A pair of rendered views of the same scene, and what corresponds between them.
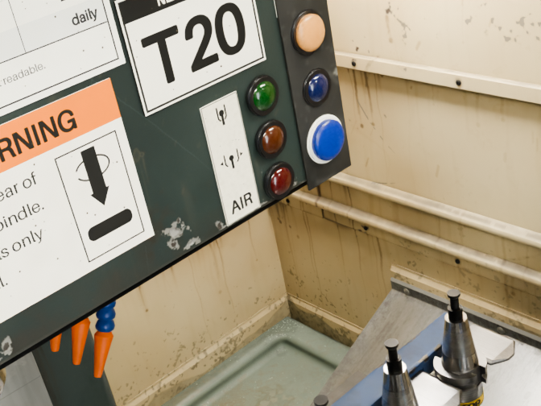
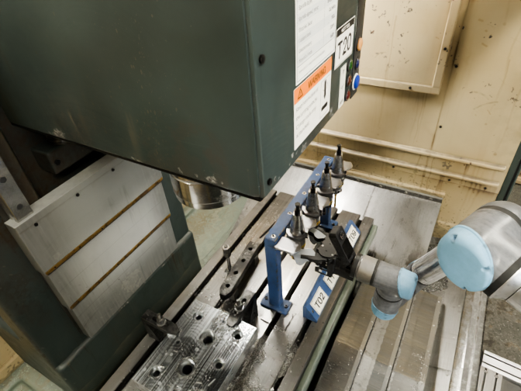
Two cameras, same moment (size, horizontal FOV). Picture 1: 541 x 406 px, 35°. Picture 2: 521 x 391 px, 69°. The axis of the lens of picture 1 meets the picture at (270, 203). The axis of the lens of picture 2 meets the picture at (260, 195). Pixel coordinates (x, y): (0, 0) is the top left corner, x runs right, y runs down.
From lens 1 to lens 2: 47 cm
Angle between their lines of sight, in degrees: 20
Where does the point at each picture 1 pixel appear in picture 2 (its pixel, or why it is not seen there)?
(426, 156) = not seen: hidden behind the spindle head
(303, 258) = not seen: hidden behind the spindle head
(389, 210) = not seen: hidden behind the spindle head
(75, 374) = (171, 197)
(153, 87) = (336, 60)
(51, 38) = (326, 41)
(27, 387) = (161, 202)
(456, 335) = (339, 160)
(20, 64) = (322, 50)
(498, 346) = (346, 164)
